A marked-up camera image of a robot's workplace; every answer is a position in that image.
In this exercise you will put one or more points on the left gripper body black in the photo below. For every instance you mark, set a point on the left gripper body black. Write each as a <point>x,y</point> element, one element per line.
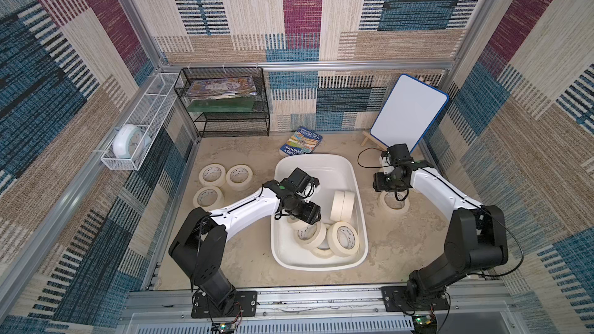
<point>304,210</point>

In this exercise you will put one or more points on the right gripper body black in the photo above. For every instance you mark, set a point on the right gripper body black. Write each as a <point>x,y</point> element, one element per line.
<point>383,182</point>

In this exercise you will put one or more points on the masking tape roll beneath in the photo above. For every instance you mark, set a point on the masking tape roll beneath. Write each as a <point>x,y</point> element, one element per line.
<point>390,204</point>

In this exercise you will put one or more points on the masking tape roll one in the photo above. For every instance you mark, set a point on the masking tape roll one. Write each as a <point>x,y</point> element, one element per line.
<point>239,177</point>

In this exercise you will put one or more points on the masking tape roll five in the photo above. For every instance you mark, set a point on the masking tape roll five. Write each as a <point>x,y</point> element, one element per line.
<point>209,198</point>

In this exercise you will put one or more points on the masking tape roll three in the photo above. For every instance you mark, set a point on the masking tape roll three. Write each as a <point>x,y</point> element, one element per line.
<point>213,175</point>

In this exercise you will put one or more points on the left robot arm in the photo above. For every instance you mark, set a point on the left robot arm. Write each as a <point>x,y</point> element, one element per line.
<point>198,248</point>

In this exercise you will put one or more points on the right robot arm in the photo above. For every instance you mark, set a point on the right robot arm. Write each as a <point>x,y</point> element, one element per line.
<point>476,238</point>

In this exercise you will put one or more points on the upright tape roll pair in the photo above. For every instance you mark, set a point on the upright tape roll pair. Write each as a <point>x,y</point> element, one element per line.
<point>342,206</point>

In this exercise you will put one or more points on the tilted tape roll front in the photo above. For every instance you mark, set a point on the tilted tape roll front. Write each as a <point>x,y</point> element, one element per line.
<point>343,239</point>

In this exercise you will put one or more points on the flat tape roll front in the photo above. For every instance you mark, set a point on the flat tape roll front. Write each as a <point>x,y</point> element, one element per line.
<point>323,251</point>

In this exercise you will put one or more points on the white plastic storage box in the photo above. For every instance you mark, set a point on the white plastic storage box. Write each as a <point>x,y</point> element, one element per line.
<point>334,173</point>

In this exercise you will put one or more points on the wooden easel stand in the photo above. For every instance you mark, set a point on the wooden easel stand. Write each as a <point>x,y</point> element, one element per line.
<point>369,140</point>

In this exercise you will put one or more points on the blue-framed whiteboard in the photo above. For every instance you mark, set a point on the blue-framed whiteboard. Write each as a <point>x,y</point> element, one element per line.
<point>409,111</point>

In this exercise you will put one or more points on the colourful book on table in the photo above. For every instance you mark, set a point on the colourful book on table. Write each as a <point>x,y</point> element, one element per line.
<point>303,141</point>

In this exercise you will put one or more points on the green book on shelf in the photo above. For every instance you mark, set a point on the green book on shelf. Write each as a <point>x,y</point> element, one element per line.
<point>237,104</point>

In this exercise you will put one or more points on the colourful book on shelf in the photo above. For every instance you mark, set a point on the colourful book on shelf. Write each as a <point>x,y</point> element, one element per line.
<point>222,88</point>

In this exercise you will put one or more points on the white round alarm clock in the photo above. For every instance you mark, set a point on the white round alarm clock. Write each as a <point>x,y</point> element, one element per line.
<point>130,142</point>

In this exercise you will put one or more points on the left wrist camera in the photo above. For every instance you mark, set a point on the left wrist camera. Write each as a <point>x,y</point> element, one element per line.
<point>303,184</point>

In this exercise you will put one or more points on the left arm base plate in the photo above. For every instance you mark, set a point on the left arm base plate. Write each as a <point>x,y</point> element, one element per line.
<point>241,304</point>

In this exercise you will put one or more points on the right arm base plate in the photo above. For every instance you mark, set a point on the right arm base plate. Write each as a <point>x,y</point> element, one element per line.
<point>399,298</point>

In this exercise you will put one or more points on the black wire shelf rack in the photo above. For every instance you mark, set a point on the black wire shelf rack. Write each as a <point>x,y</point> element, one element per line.
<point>231,124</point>

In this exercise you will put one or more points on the white wire wall basket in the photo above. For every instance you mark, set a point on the white wire wall basket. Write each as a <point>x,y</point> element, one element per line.
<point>149,113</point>

